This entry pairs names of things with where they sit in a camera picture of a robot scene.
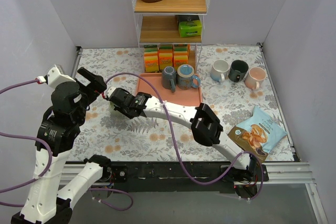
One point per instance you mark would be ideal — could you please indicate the dark grey mug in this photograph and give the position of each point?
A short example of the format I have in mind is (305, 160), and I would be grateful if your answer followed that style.
(238, 70)

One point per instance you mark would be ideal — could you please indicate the chips bag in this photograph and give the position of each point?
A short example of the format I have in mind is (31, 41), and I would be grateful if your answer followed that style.
(258, 134)

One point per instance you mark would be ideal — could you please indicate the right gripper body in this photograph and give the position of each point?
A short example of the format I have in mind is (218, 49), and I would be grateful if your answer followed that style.
(121, 101)

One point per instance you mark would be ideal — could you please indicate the blue-grey mug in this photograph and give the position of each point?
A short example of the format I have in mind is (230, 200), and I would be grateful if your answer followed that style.
(168, 78)

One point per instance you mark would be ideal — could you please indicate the white blue mug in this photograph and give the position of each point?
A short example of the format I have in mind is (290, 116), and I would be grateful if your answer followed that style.
(219, 70)

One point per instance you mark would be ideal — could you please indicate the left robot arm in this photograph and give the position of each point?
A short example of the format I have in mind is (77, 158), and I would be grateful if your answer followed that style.
(46, 203)

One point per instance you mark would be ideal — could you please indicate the floral table mat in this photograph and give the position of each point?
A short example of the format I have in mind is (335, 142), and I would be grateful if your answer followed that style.
(111, 134)

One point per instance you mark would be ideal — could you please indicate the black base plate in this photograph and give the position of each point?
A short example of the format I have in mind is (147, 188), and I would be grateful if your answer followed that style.
(138, 177)

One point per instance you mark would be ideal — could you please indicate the blue floral mug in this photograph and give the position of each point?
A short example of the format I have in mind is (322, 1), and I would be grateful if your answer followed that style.
(186, 77)

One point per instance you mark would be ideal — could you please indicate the dark tissue pack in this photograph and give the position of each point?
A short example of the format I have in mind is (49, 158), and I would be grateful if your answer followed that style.
(187, 18)

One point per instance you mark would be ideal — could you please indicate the white wire shelf rack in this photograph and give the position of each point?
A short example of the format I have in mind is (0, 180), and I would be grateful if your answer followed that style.
(155, 23)

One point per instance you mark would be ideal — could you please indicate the green mug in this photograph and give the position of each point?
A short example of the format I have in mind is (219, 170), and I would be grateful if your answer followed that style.
(112, 106)

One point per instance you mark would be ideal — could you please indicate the pink tray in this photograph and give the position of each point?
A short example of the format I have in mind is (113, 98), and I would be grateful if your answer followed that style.
(190, 97)

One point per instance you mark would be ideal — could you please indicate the green tissue pack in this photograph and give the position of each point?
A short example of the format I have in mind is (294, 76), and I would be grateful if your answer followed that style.
(190, 29)

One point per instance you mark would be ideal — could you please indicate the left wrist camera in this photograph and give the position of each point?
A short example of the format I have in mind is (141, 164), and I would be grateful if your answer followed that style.
(55, 76)

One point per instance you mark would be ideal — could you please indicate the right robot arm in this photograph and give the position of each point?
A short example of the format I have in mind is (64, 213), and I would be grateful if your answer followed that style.
(203, 122)

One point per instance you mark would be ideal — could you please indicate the aluminium frame rail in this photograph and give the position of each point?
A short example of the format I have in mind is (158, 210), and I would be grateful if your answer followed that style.
(275, 173)

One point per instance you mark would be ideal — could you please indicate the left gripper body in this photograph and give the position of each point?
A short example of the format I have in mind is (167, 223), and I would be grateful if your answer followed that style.
(92, 82)

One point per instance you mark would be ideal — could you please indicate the pink mug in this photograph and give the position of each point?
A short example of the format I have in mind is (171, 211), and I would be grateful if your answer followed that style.
(255, 77)

